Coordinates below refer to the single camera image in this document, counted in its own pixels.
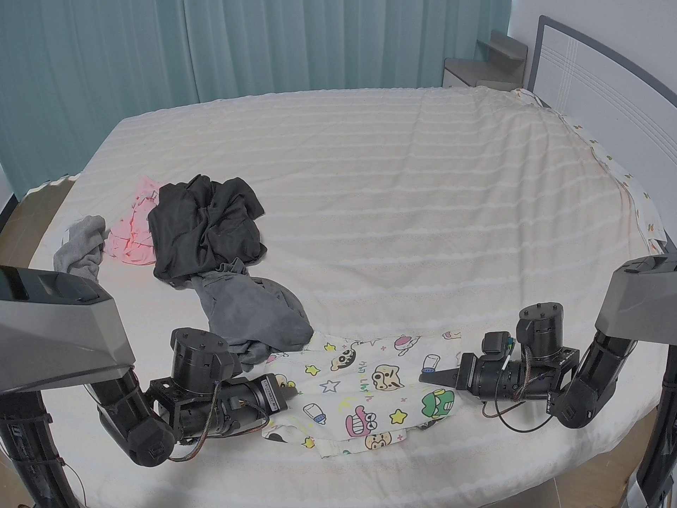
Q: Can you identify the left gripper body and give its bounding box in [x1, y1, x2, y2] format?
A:
[214, 373, 289, 437]

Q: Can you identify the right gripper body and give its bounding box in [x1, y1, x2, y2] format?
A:
[457, 353, 524, 402]

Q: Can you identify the white printed pyjama top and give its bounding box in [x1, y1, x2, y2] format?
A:
[262, 330, 463, 459]

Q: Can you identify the bed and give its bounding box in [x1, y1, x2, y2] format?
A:
[24, 15, 677, 508]

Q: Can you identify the dark grey garment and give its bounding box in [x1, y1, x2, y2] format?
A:
[190, 260, 313, 377]

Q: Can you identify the black garment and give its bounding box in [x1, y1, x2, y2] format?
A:
[147, 174, 268, 290]

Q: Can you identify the pink garment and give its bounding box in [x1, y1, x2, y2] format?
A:
[103, 175, 162, 266]

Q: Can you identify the grey and white garment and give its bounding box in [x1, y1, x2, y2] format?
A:
[53, 215, 109, 284]

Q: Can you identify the grey bedside table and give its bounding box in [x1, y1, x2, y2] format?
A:
[443, 30, 530, 91]

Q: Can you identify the blue-green curtain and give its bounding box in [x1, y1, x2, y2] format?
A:
[0, 0, 515, 200]

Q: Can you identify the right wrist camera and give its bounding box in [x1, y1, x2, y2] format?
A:
[481, 331, 516, 361]

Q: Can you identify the black cable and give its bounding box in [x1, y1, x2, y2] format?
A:
[480, 389, 553, 434]

